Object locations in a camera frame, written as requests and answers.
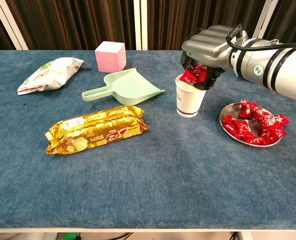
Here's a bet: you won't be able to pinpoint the white frame post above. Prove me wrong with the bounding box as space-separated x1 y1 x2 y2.
133 0 149 51
251 0 280 39
0 0 29 51

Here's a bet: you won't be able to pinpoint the pink cube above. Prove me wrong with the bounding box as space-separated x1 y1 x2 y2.
94 40 128 74

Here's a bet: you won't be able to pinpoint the gold biscuit package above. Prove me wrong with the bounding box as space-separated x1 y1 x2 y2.
44 104 149 156

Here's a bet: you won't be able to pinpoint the white green snack bag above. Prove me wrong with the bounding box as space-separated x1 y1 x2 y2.
16 56 85 96

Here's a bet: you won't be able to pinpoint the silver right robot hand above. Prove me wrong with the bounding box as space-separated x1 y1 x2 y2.
179 24 236 91

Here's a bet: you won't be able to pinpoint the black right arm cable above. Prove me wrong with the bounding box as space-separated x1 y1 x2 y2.
225 23 296 51

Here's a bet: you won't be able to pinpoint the blue felt table cloth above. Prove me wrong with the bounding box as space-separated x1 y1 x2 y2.
0 49 296 230

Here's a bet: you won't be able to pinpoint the white paper cup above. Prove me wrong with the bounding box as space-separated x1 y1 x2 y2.
174 73 207 119

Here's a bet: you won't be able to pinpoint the silver metal plate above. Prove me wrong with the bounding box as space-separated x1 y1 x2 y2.
219 101 285 148

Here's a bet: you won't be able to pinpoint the mint green dustpan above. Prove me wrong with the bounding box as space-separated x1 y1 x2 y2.
81 67 166 106

